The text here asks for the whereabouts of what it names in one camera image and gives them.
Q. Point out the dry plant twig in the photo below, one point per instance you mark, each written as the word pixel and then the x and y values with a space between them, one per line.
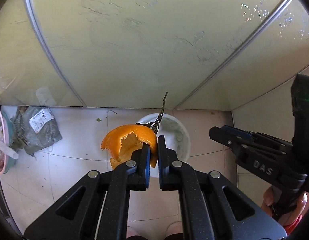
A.
pixel 154 126

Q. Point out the person's right hand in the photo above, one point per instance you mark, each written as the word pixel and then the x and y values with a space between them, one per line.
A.
pixel 296 215

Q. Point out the grey parcel bag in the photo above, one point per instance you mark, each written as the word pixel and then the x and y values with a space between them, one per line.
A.
pixel 34 129

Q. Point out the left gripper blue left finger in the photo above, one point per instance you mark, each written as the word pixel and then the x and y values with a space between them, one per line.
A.
pixel 96 207

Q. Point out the orange peel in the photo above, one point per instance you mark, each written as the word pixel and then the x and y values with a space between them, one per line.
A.
pixel 124 140

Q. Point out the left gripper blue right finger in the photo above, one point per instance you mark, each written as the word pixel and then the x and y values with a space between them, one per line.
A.
pixel 211 206

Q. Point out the pink plastic basin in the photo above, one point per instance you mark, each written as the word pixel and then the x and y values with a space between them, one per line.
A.
pixel 8 156

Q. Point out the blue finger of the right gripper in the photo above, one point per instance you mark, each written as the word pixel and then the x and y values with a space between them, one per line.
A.
pixel 233 132
pixel 217 135

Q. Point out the white trash bin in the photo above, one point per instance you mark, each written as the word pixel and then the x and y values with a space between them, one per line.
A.
pixel 176 136

